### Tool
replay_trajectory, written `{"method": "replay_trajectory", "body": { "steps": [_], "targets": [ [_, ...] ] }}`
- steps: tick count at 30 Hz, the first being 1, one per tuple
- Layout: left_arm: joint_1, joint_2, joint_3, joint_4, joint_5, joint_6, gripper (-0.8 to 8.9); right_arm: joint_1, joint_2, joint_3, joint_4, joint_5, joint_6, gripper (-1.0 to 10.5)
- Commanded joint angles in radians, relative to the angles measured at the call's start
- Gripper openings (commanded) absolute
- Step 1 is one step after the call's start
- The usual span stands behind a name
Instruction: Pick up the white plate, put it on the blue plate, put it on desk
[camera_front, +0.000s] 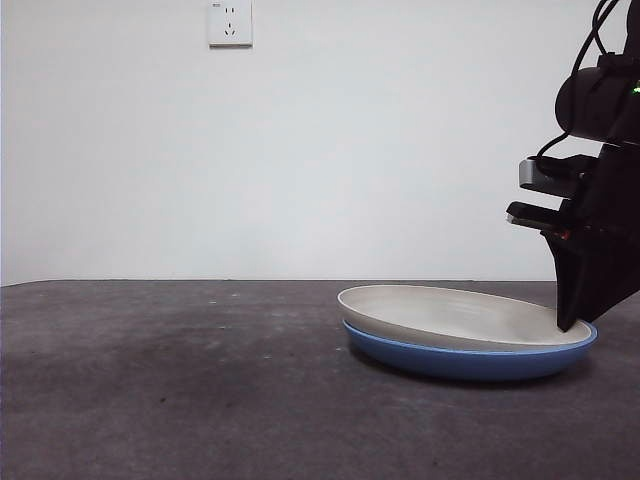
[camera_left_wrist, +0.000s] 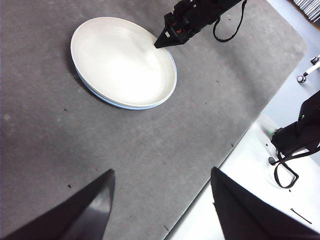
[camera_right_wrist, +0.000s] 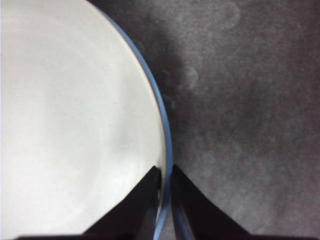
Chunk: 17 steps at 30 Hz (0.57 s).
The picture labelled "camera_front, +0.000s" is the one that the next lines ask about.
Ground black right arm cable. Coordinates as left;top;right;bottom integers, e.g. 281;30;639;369
535;0;621;166

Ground white wall socket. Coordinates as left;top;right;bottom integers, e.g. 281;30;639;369
208;0;254;50

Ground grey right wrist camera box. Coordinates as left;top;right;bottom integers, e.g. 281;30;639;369
518;155;599;197

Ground white round plate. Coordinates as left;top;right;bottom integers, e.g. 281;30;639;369
337;284;594;352

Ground blue round plate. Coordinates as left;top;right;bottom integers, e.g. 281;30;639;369
342;319;599;384

